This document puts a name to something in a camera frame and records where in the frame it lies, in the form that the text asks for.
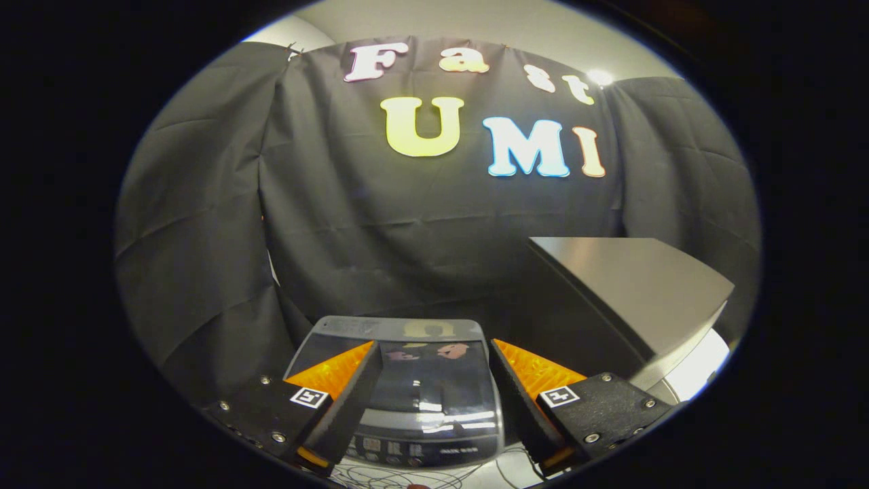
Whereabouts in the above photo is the beige cabinet with black top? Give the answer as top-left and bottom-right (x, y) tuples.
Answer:
(528, 236), (735, 393)

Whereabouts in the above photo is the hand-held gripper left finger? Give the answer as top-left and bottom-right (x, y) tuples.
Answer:
(204, 340), (384, 476)

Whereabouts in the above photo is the white table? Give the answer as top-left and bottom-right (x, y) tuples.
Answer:
(662, 329), (731, 401)

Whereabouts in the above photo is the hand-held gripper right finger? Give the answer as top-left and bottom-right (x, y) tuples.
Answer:
(489, 338), (680, 475)

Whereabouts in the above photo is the dark grey washing machine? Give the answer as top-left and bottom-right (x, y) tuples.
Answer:
(282, 316), (506, 469)

